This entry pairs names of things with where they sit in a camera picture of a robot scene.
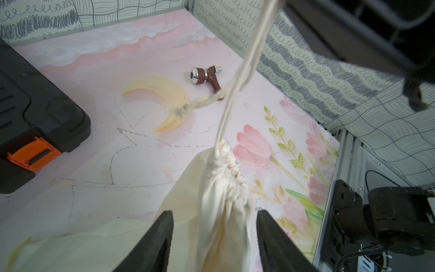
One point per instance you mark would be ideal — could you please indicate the aluminium mounting rail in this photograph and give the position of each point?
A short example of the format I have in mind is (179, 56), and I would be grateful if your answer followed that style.
(403, 214)

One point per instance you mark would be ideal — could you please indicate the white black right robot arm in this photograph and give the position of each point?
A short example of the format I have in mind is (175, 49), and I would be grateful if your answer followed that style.
(376, 67)

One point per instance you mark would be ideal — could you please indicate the black plastic tool case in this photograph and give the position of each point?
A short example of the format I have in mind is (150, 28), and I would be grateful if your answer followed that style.
(38, 121)

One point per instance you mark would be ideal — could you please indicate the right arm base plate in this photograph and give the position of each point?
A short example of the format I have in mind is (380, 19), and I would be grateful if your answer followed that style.
(348, 226)

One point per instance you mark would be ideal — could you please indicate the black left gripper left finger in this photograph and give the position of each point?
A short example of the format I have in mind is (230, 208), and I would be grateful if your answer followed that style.
(151, 253)

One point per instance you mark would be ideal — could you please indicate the maroon brass hose nozzle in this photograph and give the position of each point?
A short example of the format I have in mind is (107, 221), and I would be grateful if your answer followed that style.
(200, 76)

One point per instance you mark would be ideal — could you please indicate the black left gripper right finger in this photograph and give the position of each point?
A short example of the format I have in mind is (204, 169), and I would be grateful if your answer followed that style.
(277, 251)

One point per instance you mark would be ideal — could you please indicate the cream cloth drawstring bag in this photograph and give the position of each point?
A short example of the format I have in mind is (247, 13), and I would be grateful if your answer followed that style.
(211, 213)

